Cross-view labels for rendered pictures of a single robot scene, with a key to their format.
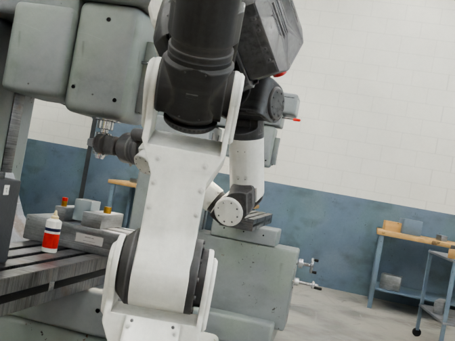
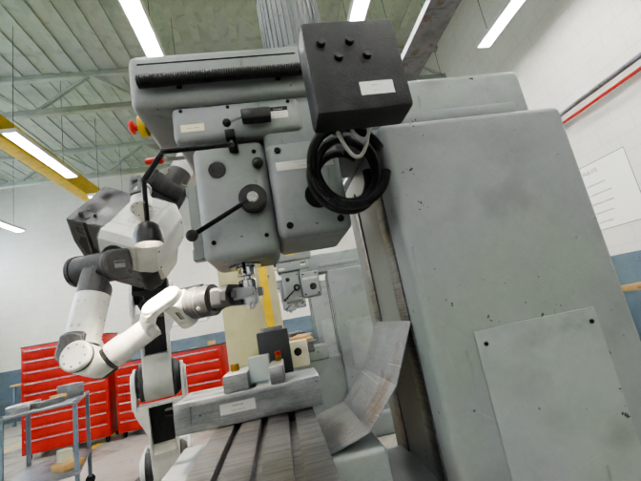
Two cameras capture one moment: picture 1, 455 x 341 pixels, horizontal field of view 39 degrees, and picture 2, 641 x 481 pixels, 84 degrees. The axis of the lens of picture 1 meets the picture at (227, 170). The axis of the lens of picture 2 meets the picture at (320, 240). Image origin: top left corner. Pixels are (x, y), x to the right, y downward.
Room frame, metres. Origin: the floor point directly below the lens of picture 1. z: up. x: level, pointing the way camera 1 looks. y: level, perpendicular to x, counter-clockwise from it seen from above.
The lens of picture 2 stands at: (2.83, 0.22, 1.14)
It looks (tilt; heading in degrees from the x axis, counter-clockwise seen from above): 12 degrees up; 158
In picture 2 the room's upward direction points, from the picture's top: 11 degrees counter-clockwise
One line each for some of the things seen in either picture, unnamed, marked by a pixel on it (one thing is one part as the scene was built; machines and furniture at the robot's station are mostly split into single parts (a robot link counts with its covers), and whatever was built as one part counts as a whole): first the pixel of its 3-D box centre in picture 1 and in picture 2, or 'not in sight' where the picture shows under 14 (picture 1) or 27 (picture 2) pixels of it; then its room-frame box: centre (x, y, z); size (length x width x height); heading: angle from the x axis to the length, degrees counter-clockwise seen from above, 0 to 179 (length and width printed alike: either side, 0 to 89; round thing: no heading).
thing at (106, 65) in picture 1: (114, 65); (238, 209); (1.87, 0.38, 1.47); 0.21 x 0.19 x 0.32; 167
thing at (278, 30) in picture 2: not in sight; (291, 31); (1.92, 0.62, 2.05); 0.20 x 0.20 x 0.32
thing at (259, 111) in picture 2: not in sight; (246, 118); (2.01, 0.41, 1.66); 0.12 x 0.04 x 0.04; 77
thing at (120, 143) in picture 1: (122, 147); (219, 299); (1.81, 0.30, 1.23); 0.13 x 0.12 x 0.10; 142
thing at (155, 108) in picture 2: not in sight; (227, 102); (1.87, 0.39, 1.81); 0.47 x 0.26 x 0.16; 77
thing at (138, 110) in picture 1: (149, 79); (197, 223); (1.84, 0.27, 1.45); 0.04 x 0.04 x 0.21; 77
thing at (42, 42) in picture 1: (56, 57); (305, 199); (1.91, 0.57, 1.47); 0.24 x 0.19 x 0.26; 167
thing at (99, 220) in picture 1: (103, 219); (239, 378); (1.83, 0.33, 1.02); 0.15 x 0.06 x 0.04; 166
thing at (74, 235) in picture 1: (93, 229); (251, 389); (1.84, 0.35, 0.99); 0.35 x 0.15 x 0.11; 76
